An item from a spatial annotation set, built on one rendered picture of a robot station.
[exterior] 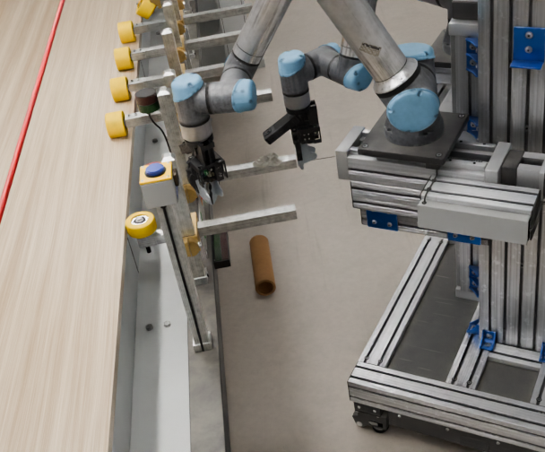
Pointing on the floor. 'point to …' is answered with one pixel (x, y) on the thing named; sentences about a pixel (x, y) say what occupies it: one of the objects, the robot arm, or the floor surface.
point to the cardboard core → (262, 265)
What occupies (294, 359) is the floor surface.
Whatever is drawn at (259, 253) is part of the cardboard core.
